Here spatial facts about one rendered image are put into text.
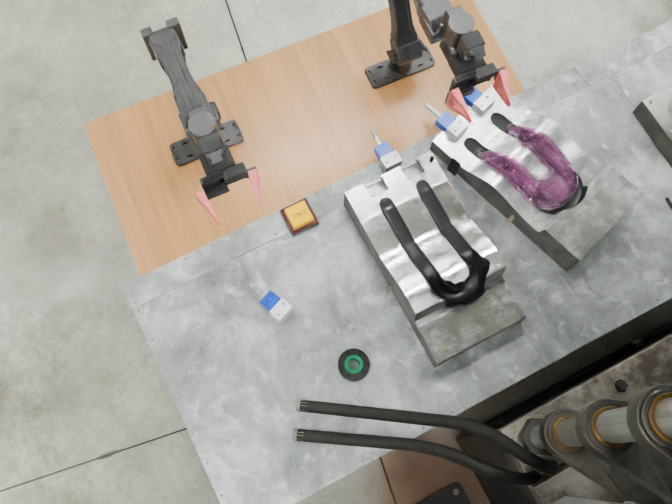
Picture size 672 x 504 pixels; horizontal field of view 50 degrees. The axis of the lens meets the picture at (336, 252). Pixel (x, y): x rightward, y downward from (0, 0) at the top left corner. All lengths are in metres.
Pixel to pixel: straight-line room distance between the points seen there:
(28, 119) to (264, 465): 1.90
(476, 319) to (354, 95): 0.73
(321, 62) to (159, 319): 0.87
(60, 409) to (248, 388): 1.11
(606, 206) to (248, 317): 0.97
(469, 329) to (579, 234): 0.37
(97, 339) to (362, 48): 1.44
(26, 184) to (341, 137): 1.48
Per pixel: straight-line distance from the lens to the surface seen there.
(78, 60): 3.28
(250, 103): 2.11
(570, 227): 1.93
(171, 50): 1.71
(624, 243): 2.08
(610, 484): 1.71
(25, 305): 2.95
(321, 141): 2.04
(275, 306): 1.84
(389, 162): 1.96
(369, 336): 1.87
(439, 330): 1.83
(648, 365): 2.04
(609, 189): 2.00
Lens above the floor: 2.64
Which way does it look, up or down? 73 degrees down
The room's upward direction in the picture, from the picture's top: straight up
